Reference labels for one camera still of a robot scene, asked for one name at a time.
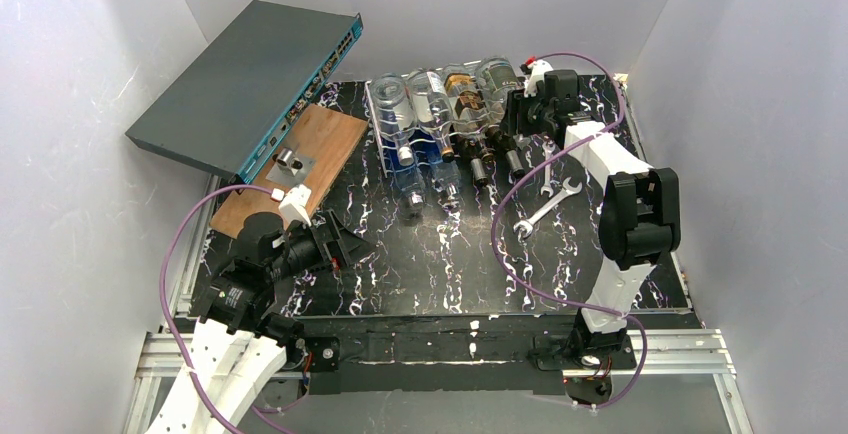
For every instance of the clear bottle blue label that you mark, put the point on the clear bottle blue label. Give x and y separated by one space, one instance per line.
430 102

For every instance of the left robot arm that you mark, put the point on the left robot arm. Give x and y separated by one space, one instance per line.
239 340

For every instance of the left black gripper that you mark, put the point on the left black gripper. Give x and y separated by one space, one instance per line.
328 245

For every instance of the dark wine bottle left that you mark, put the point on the dark wine bottle left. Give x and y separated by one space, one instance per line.
476 159

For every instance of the large silver wrench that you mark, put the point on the large silver wrench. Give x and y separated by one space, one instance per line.
525 227

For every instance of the amber labelled bottle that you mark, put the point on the amber labelled bottle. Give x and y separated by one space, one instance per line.
470 116

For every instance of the white wire wine rack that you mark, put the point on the white wire wine rack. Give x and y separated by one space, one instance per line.
421 142

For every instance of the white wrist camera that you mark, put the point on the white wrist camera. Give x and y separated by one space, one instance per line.
534 70
292 204

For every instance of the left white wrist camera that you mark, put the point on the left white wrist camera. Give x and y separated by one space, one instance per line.
292 204

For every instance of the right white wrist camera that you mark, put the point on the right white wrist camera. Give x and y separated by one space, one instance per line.
534 70

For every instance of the grey network switch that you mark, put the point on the grey network switch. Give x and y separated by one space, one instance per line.
235 103

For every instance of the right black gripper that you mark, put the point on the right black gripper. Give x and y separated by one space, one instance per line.
523 112

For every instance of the dark wine bottle right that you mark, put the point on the dark wine bottle right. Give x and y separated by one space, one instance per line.
506 146

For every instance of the aluminium frame rail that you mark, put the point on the aluminium frame rail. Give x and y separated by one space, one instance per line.
430 332

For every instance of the dark wine bottle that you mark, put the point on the dark wine bottle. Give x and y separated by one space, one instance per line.
476 159
506 146

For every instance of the small silver wrench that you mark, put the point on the small silver wrench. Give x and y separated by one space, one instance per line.
547 189

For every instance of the wooden board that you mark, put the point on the wooden board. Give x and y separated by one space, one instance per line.
313 153

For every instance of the metal plate with cylinder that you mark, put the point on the metal plate with cylinder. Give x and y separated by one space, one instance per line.
289 168

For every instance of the clear bottle green label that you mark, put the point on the clear bottle green label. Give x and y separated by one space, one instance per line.
496 79

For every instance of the blue bottle right bottom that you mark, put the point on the blue bottle right bottom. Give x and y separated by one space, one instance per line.
445 179

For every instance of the blue bottle left bottom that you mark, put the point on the blue bottle left bottom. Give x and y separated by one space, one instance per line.
408 180

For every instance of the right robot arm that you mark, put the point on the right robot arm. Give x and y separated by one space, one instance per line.
639 220

